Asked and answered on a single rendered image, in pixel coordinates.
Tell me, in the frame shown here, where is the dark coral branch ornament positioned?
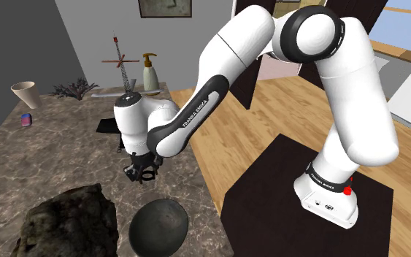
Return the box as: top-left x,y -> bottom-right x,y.
49,77 -> 99,101

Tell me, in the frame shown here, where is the dark rough rock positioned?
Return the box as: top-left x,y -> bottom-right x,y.
14,183 -> 120,257

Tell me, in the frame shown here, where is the dark robot stand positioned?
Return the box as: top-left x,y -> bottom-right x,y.
220,133 -> 395,257

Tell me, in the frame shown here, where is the framed wall picture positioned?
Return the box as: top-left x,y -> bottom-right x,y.
137,0 -> 193,19

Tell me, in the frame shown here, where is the pale green soap dispenser bottle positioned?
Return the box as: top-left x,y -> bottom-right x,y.
142,53 -> 161,92

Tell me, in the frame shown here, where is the window with wooden frame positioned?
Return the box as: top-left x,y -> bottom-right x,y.
368,0 -> 411,66

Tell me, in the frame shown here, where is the dark round bowl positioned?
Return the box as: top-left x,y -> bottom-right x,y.
128,198 -> 190,257

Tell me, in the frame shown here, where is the grey model with lattice mast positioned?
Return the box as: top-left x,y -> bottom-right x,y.
91,35 -> 164,99

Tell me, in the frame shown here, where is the beige cone cup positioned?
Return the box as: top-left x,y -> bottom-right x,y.
10,80 -> 43,110

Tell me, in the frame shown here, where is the small blue and pink block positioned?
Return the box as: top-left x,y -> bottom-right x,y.
20,112 -> 34,128

